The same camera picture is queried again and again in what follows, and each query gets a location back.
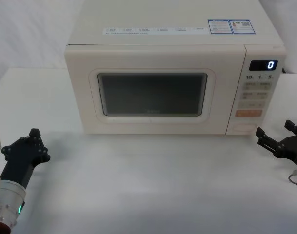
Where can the white curtain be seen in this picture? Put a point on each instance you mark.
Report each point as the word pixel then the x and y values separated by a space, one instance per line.
pixel 28 31

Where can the long white instruction sticker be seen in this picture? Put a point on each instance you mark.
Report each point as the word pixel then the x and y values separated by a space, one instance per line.
pixel 153 30

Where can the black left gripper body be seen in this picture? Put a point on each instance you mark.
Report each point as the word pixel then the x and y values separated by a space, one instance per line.
pixel 16 165

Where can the cream microwave oven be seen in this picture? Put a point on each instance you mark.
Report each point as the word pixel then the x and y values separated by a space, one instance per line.
pixel 80 80

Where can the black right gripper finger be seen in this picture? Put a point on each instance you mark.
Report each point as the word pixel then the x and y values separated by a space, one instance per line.
pixel 293 126
pixel 267 142

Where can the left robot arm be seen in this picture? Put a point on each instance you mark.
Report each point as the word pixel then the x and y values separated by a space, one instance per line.
pixel 6 197

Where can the blue framed label sticker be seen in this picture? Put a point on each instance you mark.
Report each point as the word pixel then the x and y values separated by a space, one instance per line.
pixel 228 26

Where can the white table cloth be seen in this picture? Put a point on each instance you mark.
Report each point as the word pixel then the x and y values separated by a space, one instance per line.
pixel 148 182

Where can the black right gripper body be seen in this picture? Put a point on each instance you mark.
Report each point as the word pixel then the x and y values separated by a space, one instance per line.
pixel 293 151

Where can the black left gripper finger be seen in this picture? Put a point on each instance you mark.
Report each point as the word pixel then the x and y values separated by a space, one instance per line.
pixel 44 156
pixel 34 133

